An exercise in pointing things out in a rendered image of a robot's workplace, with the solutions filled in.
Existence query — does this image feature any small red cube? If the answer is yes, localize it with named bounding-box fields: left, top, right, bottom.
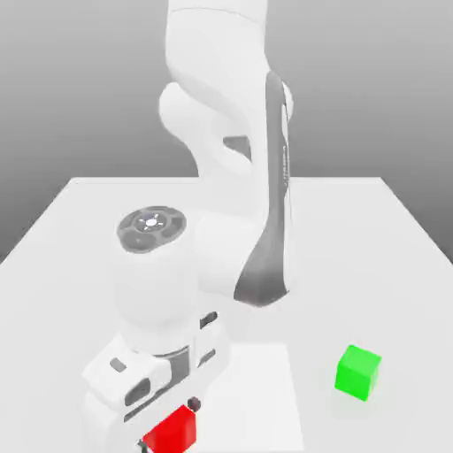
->
left=141, top=403, right=198, bottom=453

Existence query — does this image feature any small green cube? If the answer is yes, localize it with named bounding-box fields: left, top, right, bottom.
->
left=334, top=343, right=383, bottom=403

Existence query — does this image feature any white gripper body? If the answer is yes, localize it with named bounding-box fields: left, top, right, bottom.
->
left=81, top=334, right=212, bottom=453

